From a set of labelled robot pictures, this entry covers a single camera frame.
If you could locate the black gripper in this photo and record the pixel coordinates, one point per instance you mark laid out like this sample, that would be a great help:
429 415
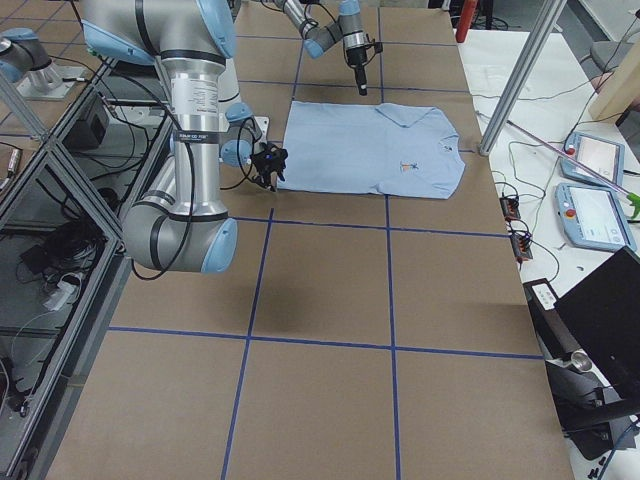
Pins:
262 161
357 59

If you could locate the light blue t-shirt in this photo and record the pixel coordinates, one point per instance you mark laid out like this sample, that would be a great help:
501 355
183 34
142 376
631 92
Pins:
385 149

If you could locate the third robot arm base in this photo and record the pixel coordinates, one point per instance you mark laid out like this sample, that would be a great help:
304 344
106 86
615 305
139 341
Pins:
26 63

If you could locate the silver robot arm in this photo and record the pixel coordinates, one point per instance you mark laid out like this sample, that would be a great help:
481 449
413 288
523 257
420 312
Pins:
181 223
347 28

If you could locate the red fire extinguisher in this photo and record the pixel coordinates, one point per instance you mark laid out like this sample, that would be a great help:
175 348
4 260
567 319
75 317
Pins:
465 20

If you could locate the orange relay board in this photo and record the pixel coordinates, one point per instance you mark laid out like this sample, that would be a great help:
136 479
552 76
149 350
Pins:
510 208

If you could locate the far teach pendant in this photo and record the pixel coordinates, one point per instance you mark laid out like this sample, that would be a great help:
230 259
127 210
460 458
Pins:
603 156

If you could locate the teach pendant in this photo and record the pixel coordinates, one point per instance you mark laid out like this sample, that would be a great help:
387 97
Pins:
603 156
592 217

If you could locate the near teach pendant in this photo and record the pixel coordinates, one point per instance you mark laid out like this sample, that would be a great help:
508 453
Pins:
592 217

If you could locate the grabber reach stick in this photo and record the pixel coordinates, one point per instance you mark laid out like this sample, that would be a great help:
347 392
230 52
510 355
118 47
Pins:
630 196

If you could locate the black box with label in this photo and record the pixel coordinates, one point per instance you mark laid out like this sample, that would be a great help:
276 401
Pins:
554 334

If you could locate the black monitor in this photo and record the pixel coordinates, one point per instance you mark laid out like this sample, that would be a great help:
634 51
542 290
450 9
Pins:
602 314

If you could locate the aluminium frame post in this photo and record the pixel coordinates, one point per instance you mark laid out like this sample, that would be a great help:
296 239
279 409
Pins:
545 87

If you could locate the aluminium frame rack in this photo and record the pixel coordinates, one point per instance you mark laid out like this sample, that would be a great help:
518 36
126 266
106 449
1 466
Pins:
63 263

